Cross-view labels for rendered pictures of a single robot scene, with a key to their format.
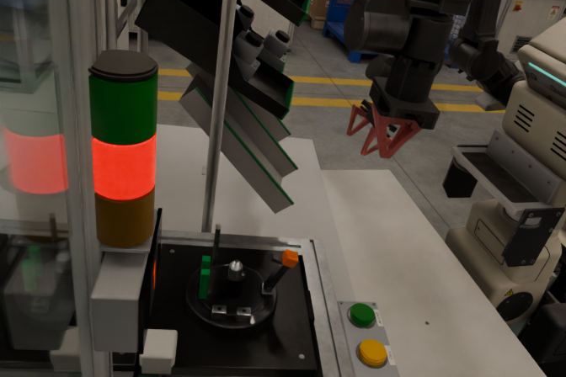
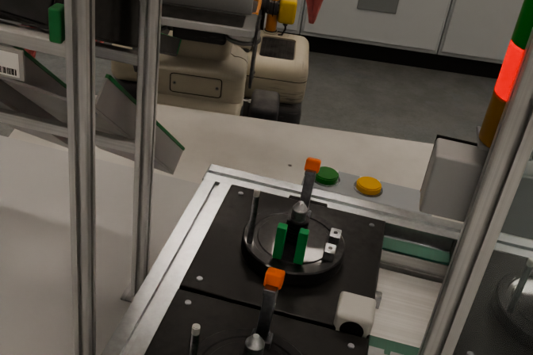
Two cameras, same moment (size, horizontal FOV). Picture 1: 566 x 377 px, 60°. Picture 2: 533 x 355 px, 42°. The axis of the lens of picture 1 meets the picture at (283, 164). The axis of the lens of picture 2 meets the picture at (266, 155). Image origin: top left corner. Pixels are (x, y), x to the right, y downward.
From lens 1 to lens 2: 0.83 m
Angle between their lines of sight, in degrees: 59
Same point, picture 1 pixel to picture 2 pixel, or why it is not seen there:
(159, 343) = (359, 305)
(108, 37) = (84, 61)
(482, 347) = (323, 148)
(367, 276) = not seen: hidden behind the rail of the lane
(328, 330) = (333, 204)
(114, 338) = not seen: outside the picture
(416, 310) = (273, 164)
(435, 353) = not seen: hidden behind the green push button
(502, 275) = (228, 104)
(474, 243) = (179, 98)
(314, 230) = (130, 185)
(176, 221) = (43, 303)
